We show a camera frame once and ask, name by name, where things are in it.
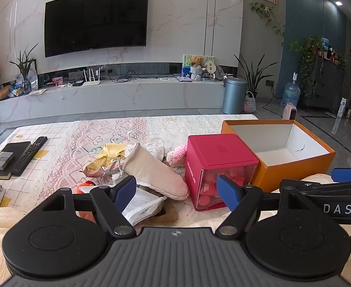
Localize trailing ivy plant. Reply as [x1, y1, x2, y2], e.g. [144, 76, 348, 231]
[289, 35, 324, 96]

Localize clear plastic bag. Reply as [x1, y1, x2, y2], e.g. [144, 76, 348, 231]
[15, 69, 39, 92]

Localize black remote control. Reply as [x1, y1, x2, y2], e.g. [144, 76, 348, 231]
[10, 137, 48, 177]

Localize green plant in glass vase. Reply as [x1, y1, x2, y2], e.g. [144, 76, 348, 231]
[9, 43, 39, 94]

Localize black cables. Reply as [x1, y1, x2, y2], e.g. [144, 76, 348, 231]
[108, 70, 176, 83]

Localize white router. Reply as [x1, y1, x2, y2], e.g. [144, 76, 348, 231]
[83, 68, 102, 87]

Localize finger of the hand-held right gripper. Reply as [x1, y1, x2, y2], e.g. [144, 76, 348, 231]
[280, 179, 351, 196]
[332, 167, 351, 183]

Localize pink space heater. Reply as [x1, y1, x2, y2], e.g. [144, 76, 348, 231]
[283, 103, 297, 121]

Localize white floor stand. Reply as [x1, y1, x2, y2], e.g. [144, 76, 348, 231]
[333, 97, 347, 135]

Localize yellow cloth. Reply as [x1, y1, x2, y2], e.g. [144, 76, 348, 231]
[96, 143, 128, 166]

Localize brown teddy bear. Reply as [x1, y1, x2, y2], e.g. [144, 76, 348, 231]
[189, 55, 204, 81]

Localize white marble television console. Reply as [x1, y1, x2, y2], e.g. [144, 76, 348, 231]
[0, 79, 226, 124]

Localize black flat book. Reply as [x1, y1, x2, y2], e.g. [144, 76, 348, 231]
[0, 141, 32, 180]

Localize orange cardboard box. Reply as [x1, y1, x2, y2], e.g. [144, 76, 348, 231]
[221, 120, 336, 192]

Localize red box with clear side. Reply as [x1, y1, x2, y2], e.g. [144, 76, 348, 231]
[184, 133, 260, 212]

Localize small grey box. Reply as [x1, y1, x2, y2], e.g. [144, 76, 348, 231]
[0, 152, 14, 170]

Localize blue water bottle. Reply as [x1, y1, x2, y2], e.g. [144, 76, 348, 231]
[280, 72, 301, 108]

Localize woven basket bag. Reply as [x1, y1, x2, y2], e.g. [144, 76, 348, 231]
[243, 91, 257, 113]

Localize orange and red crochet toy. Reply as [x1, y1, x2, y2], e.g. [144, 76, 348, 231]
[77, 180, 100, 194]

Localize dark storage cabinet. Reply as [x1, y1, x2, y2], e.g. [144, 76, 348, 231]
[298, 54, 348, 112]

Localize bread snack bag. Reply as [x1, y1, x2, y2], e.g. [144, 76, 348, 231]
[0, 85, 23, 101]

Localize green picture board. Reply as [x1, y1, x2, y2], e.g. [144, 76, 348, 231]
[182, 54, 216, 81]

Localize silver foil bag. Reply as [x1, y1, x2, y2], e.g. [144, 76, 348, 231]
[80, 158, 125, 177]

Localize white printed pouch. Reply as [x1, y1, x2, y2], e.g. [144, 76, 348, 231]
[121, 187, 167, 227]

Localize brown plush cloth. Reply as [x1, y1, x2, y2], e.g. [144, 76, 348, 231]
[140, 185, 179, 223]

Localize potted snake plant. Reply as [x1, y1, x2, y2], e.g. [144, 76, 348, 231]
[235, 53, 278, 99]

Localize pink knitted toy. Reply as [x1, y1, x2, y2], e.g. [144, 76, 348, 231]
[166, 144, 188, 167]

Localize pink lace tablecloth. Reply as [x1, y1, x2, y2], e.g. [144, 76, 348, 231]
[53, 114, 258, 216]

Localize hanging vine plant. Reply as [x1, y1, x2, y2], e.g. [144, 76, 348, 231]
[250, 2, 285, 39]

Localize cream bath mitten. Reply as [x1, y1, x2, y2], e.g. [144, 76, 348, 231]
[120, 143, 189, 201]

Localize white round fan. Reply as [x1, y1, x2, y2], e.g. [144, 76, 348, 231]
[204, 60, 217, 80]

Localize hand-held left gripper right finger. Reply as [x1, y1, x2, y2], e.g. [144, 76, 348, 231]
[216, 175, 312, 240]

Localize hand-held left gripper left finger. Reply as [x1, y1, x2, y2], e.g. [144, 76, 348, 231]
[39, 176, 137, 240]

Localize clear plastic wrapper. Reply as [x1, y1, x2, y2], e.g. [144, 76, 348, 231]
[127, 130, 165, 162]

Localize grey-blue trash can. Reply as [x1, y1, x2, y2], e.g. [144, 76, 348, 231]
[222, 77, 248, 115]

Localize black flat television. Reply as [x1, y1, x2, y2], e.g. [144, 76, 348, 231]
[44, 0, 150, 58]

